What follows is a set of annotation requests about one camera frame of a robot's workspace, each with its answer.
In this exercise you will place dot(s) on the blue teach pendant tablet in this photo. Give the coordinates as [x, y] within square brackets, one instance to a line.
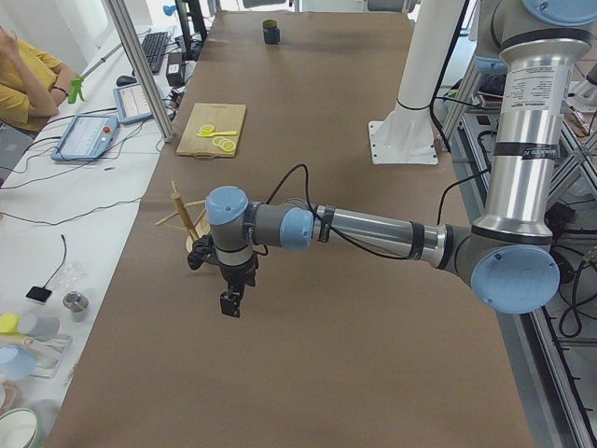
[131, 103]
[86, 138]

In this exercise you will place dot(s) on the person in yellow shirt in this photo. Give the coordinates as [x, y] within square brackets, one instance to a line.
[34, 84]

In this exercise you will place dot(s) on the black power adapter box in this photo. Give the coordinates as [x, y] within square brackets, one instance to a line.
[176, 69]

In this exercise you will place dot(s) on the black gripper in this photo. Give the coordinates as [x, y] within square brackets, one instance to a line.
[236, 273]

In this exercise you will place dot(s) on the black monitor stand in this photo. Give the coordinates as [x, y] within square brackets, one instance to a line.
[192, 26]

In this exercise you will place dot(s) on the wooden cutting board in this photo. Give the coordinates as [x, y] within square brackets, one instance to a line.
[225, 117]

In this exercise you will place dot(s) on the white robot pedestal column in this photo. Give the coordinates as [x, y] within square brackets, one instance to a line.
[406, 135]

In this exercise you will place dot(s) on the lemon slice on knife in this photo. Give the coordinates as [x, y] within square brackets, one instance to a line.
[206, 130]

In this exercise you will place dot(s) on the wooden cup storage rack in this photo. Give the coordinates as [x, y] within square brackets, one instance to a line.
[195, 228]

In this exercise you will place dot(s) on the black computer mouse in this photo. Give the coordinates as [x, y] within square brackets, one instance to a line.
[125, 81]

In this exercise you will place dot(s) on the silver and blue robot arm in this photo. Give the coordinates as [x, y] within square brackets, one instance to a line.
[504, 255]

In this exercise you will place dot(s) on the grey plastic cup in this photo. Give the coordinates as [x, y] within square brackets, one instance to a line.
[40, 327]

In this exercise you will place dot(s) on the aluminium frame post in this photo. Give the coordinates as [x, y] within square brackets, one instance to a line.
[130, 41]

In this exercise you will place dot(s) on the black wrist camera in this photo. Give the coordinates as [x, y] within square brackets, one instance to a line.
[202, 251]

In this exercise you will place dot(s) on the light blue plastic cup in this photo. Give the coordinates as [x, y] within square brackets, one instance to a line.
[16, 362]

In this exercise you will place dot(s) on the yellow plastic knife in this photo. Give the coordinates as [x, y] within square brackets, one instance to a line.
[214, 134]

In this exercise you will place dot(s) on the black keyboard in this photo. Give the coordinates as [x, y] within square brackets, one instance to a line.
[154, 46]

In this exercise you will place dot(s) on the small black square pad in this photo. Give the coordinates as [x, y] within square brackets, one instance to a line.
[38, 294]

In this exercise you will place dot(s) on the yellow plastic cup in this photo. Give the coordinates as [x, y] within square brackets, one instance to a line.
[9, 324]

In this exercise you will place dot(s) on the dark blue mug yellow inside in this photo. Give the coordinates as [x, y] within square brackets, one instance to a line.
[271, 32]

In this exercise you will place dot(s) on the clear cup tray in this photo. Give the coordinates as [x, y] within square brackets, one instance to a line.
[49, 354]

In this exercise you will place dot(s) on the near blue teach pendant tablet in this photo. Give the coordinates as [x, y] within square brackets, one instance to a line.
[86, 138]

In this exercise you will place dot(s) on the small metal cylinder cup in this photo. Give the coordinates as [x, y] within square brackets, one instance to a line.
[77, 305]

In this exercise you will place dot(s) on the far blue teach pendant tablet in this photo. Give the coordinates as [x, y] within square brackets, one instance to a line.
[131, 103]

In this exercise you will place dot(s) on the lemon slices row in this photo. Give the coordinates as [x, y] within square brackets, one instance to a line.
[225, 144]

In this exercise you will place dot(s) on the green rimmed white bowl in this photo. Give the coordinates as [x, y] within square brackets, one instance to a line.
[19, 429]

